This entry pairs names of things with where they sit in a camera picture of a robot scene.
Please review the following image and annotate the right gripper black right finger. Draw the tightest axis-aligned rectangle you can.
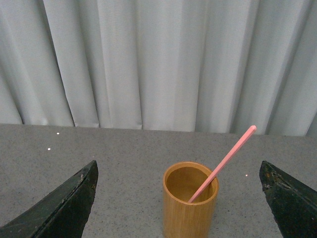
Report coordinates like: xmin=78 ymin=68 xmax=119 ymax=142
xmin=259 ymin=161 xmax=317 ymax=238

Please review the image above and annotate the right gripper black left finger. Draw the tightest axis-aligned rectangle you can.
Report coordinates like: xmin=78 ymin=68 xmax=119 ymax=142
xmin=0 ymin=160 xmax=99 ymax=238

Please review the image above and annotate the wooden bamboo chopstick holder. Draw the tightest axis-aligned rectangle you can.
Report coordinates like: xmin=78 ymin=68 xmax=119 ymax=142
xmin=162 ymin=162 xmax=219 ymax=238

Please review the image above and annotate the white pleated curtain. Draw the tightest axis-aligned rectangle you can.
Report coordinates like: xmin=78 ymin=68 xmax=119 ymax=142
xmin=0 ymin=0 xmax=317 ymax=137

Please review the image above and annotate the pink chopstick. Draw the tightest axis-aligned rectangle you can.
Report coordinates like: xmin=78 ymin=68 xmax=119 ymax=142
xmin=188 ymin=125 xmax=257 ymax=203

